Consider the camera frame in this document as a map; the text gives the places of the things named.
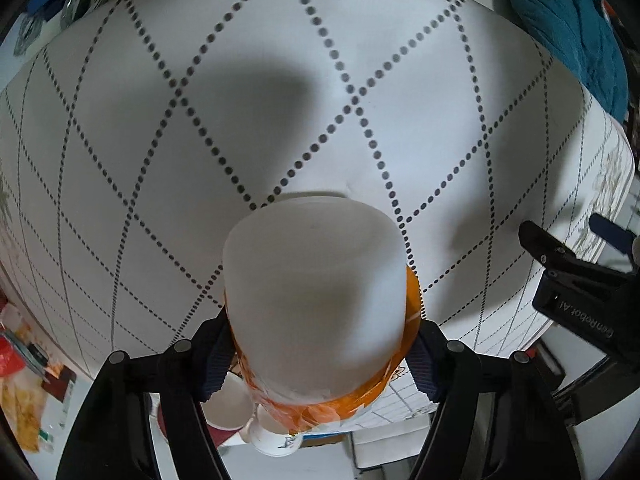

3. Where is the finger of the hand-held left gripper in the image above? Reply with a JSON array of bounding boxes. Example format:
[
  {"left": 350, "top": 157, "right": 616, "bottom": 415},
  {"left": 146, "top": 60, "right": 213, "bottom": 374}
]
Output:
[
  {"left": 518, "top": 220, "right": 608, "bottom": 286},
  {"left": 589, "top": 213, "right": 640, "bottom": 257}
]

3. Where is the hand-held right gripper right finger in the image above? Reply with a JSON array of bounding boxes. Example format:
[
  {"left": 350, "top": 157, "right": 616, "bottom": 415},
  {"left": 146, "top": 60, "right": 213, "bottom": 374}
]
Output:
[{"left": 404, "top": 320, "right": 583, "bottom": 480}]

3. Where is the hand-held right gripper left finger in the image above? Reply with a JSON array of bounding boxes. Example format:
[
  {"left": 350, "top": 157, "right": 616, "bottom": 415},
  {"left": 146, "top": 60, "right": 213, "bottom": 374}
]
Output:
[{"left": 55, "top": 318, "right": 237, "bottom": 480}]

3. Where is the white cup with orange band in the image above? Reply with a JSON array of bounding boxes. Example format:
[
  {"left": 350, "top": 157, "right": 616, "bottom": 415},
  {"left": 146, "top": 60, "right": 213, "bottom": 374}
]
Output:
[{"left": 222, "top": 197, "right": 424, "bottom": 436}]

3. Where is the white box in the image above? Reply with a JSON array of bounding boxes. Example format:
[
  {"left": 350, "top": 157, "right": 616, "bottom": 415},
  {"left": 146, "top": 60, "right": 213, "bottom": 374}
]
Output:
[{"left": 349, "top": 409, "right": 437, "bottom": 468}]

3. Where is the white printed mug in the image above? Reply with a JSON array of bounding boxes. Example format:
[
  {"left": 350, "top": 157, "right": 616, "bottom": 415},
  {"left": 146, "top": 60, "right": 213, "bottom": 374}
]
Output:
[{"left": 243, "top": 402, "right": 304, "bottom": 457}]

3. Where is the yellow snack bag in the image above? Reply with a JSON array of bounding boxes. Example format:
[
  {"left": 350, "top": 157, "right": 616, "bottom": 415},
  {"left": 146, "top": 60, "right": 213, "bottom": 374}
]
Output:
[{"left": 0, "top": 372, "right": 52, "bottom": 455}]

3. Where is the red plastic bag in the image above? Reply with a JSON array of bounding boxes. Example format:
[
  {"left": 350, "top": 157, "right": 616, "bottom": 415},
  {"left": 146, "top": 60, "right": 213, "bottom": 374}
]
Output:
[{"left": 0, "top": 335, "right": 26, "bottom": 378}]

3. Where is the teal blanket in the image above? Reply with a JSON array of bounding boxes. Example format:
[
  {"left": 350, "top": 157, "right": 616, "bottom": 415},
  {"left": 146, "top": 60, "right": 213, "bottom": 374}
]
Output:
[{"left": 492, "top": 0, "right": 629, "bottom": 123}]

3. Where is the white dotted tablecloth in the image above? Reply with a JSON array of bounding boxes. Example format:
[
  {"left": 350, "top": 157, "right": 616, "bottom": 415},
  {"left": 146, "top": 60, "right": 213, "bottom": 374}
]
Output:
[{"left": 0, "top": 0, "right": 637, "bottom": 442}]

